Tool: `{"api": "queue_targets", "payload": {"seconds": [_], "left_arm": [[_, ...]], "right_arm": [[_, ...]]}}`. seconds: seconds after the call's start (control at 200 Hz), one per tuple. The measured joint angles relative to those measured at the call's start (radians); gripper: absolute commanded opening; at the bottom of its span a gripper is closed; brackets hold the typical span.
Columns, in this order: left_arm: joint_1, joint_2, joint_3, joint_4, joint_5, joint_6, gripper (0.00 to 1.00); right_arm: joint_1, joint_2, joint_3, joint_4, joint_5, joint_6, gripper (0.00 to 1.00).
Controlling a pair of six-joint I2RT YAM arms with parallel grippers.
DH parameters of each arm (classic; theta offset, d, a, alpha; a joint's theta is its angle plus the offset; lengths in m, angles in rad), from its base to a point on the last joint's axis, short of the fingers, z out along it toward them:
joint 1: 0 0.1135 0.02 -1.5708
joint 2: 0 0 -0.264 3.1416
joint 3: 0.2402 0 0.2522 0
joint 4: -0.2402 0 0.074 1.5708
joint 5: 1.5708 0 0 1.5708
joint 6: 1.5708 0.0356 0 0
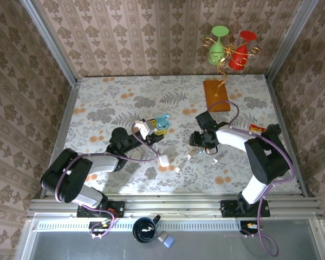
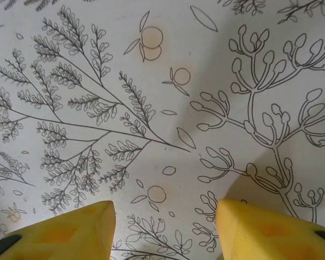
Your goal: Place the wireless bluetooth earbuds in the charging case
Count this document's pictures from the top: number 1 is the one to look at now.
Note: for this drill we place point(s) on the blue earbud charging case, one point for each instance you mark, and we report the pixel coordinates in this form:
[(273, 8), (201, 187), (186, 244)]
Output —
[(162, 122)]

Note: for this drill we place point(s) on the red plastic wine glass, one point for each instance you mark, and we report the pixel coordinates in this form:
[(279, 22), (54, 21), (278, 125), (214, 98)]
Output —
[(239, 58)]

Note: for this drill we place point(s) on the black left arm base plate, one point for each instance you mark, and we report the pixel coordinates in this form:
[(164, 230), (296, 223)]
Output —
[(117, 208)]

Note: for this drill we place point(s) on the black mug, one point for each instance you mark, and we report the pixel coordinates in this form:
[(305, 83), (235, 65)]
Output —
[(145, 230)]

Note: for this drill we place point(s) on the floral patterned tablecloth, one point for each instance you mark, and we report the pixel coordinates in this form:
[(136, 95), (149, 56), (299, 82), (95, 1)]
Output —
[(151, 94)]

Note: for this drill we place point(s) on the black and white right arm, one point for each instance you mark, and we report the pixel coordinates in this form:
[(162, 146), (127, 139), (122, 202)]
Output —
[(262, 162)]

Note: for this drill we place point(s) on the aluminium table side rail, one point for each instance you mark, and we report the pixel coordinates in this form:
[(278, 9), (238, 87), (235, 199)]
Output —
[(63, 130), (284, 130)]

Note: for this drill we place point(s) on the small grey block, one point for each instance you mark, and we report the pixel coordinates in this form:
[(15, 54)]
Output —
[(162, 236)]

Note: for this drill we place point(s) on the aluminium frame post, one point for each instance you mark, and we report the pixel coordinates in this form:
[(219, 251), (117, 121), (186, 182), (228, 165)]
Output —
[(292, 40), (50, 43)]

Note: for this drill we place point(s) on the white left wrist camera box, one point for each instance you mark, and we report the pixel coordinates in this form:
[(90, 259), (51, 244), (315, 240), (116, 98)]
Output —
[(143, 128)]

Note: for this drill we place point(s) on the grey metal bench plate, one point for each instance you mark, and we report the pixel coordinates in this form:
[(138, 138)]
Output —
[(219, 246)]

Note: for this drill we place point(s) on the red snack packet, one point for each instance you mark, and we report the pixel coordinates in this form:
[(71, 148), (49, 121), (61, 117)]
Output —
[(256, 127)]

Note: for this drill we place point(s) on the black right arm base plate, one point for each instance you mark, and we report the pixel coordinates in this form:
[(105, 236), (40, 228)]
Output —
[(227, 208)]

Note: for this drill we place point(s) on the small pale blue box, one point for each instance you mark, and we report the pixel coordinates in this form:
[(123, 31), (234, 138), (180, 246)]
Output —
[(169, 241)]

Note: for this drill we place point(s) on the small black capped jar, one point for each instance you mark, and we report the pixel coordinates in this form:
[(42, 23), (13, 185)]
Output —
[(273, 128)]

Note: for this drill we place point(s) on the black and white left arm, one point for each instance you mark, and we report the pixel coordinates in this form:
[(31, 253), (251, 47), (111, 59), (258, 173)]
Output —
[(70, 173)]

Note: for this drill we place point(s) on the green plastic wine glass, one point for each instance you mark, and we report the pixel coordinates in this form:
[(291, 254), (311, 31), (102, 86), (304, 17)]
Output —
[(216, 51)]

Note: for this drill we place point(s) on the glossy white earbud case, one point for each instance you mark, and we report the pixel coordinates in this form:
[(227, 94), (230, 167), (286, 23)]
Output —
[(164, 161)]

